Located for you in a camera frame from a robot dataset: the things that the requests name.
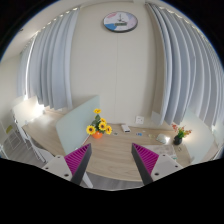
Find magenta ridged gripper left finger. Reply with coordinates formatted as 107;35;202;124
42;143;93;186

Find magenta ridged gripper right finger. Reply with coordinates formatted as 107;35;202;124
130;142;184;186

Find patterned towel on table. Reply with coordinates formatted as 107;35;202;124
145;145;177;160

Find pale green desk divider panel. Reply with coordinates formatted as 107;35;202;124
56;96;100;154

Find white chair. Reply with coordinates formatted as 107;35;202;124
15;120;54;163

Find small white box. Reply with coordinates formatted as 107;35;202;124
121;124;131;133

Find orange flowers in black vase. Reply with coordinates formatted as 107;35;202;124
172;124;192;145

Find sunflower bouquet in orange pot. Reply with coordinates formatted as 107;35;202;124
86;108;112;139

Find right pale desk divider panel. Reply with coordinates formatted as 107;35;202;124
180;110;215;164

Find right grey curtain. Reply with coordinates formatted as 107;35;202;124
146;3;224;127

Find grey curtain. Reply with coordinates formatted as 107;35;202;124
146;3;224;127
17;8;79;110

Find left grey curtain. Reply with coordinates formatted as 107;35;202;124
17;8;79;110

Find white wall socket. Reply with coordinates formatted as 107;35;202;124
135;116;144;124

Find round wall clock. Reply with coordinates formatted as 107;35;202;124
103;11;138;33

